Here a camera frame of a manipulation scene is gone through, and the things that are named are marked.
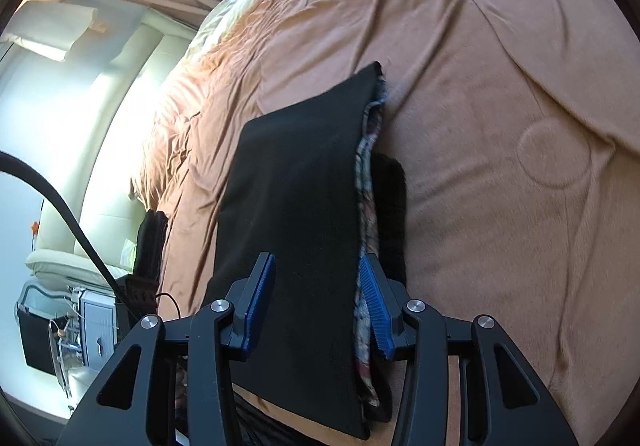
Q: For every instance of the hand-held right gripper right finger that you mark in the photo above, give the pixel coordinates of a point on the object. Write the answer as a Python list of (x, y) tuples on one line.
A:
[(375, 311)]

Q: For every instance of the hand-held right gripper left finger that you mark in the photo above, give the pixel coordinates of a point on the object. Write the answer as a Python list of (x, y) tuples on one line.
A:
[(260, 306)]

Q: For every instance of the black pants with patterned trim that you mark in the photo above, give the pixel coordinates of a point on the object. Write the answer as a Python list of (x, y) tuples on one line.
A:
[(300, 186)]

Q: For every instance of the dark bag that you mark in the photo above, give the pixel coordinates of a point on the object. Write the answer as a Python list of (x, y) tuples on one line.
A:
[(150, 251)]

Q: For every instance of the white bedside cabinet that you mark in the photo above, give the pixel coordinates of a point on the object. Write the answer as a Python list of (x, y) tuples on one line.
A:
[(97, 326)]

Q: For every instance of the orange blanket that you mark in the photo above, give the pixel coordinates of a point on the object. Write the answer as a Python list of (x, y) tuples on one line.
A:
[(500, 126)]

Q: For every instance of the black pouch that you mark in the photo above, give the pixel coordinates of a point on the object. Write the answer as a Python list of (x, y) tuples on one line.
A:
[(37, 336)]

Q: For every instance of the cream padded headboard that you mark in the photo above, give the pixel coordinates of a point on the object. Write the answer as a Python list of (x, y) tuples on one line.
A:
[(115, 126)]

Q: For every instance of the white hanging garment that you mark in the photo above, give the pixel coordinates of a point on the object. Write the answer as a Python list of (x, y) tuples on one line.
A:
[(50, 31)]

